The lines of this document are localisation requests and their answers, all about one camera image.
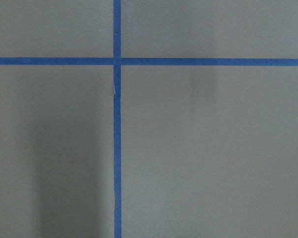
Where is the blue tape horizontal line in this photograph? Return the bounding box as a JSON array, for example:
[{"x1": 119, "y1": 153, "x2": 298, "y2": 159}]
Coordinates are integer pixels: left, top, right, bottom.
[{"x1": 0, "y1": 57, "x2": 298, "y2": 66}]

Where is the blue tape vertical line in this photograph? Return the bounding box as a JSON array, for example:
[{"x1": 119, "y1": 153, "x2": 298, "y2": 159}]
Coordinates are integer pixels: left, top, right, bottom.
[{"x1": 113, "y1": 0, "x2": 122, "y2": 238}]

